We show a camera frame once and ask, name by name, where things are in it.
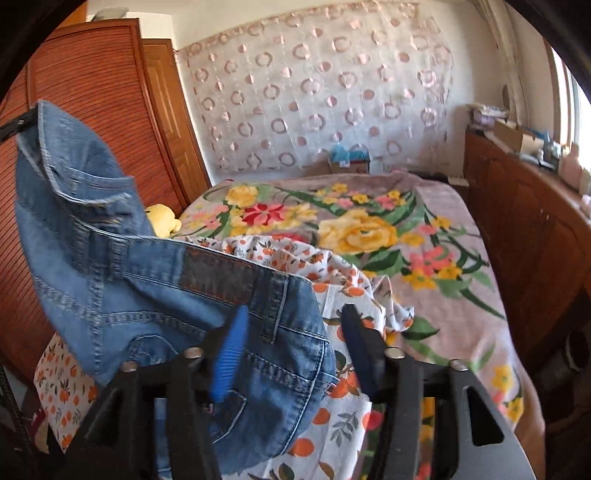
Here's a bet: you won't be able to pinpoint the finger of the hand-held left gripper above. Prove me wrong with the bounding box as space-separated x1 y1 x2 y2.
0 119 29 141

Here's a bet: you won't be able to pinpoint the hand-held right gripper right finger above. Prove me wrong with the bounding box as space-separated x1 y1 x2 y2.
341 304 536 480

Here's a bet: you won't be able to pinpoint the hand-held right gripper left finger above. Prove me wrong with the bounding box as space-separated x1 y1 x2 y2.
69 305 250 480

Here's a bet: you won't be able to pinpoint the blue denim pants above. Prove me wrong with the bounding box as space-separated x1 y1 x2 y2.
14 100 337 476

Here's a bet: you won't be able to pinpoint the orange fruit print bed sheet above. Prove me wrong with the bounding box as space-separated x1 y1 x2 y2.
34 234 437 480

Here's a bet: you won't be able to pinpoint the pink floral blanket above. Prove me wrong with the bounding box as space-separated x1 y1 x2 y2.
178 171 525 430

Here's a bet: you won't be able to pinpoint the yellow plush toy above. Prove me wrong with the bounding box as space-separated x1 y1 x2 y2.
144 204 182 238

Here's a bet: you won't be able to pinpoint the blue bag in box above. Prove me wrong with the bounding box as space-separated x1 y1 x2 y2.
329 144 371 175

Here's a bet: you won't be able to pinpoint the long low wooden cabinet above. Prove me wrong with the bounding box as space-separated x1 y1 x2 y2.
463 127 591 370

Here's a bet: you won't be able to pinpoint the sheer circle-patterned curtain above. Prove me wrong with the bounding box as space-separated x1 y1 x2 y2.
175 2 455 178

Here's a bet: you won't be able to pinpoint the open flat cardboard box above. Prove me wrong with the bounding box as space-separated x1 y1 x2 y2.
493 119 536 153

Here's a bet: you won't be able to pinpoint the stack of papers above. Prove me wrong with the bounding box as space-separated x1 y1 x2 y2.
468 104 509 127

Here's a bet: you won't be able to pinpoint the pale plastic jug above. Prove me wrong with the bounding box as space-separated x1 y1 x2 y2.
558 143 583 188

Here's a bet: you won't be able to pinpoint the pale patterned window curtain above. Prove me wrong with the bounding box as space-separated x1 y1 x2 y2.
480 0 527 125

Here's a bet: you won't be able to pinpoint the window with wooden frame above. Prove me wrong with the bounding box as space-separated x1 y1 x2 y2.
547 41 591 153

